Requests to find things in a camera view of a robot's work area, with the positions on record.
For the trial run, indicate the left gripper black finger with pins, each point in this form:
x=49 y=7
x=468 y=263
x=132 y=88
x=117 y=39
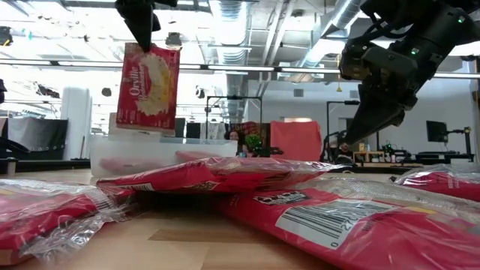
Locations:
x=133 y=15
x=152 y=18

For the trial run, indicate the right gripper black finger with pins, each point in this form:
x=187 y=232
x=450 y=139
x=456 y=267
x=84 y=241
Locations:
x=363 y=108
x=386 y=114

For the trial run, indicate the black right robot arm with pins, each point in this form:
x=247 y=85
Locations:
x=442 y=26

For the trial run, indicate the wooden shelf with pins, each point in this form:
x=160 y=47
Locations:
x=369 y=153

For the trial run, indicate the black monitor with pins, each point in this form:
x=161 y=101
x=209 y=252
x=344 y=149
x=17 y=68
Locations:
x=437 y=131

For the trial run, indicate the pink hanging cloth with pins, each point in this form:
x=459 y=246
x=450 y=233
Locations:
x=296 y=140

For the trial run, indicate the green plant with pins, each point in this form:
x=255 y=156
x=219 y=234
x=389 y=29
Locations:
x=254 y=143

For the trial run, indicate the clear plastic basket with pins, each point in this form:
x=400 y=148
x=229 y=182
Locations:
x=157 y=152

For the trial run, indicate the person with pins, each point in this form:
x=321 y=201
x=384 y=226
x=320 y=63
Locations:
x=233 y=135

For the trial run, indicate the black cloth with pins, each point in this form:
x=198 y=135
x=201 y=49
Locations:
x=37 y=137

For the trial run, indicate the black aluminium table frame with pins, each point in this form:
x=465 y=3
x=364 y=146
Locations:
x=56 y=165

